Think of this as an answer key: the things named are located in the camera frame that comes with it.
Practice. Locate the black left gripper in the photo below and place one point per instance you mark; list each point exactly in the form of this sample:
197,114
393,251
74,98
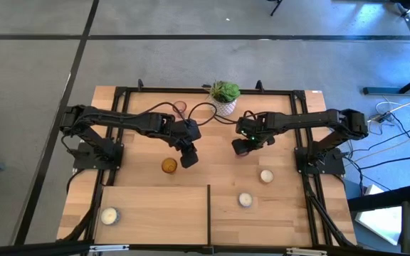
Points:
185,133

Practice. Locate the white tealight candle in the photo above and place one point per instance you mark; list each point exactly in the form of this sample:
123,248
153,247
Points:
109,215

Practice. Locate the black slanted bar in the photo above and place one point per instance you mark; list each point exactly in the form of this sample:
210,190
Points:
383,199

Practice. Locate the black stand leg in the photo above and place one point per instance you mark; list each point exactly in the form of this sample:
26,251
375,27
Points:
277,6

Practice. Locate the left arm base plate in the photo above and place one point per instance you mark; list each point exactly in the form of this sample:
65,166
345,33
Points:
84,161

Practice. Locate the raised wooden board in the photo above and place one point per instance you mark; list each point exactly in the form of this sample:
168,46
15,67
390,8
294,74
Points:
155,217

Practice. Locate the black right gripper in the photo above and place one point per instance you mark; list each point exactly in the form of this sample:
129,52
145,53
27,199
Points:
255,128

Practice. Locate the black power adapter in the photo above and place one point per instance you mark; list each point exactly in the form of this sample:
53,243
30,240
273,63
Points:
385,117

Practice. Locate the white flat panel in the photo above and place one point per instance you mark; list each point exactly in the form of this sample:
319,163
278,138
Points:
379,222

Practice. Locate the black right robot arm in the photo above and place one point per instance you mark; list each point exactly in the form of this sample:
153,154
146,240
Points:
304,121

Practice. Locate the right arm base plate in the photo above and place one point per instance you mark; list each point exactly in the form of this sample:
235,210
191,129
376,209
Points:
329,167

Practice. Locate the black divider strip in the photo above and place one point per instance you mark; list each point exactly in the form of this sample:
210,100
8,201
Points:
208,213

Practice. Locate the dark desk foot bar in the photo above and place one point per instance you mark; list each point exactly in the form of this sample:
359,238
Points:
383,91

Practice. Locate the black frame beam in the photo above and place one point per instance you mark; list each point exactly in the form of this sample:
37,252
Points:
30,249

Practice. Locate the black aluminium table frame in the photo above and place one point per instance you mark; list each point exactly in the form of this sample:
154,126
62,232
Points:
148,90

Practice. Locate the pink glass candle holder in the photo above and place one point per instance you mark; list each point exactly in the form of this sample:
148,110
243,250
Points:
180,106

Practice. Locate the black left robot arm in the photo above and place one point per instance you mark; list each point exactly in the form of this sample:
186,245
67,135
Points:
126,119

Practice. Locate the succulent in white pot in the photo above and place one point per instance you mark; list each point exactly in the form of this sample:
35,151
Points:
223,93

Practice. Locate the amber glass candle holder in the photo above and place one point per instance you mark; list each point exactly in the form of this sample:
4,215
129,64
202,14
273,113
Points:
169,165

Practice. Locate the silver aluminium bracket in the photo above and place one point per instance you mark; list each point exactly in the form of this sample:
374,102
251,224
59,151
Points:
109,247
306,251

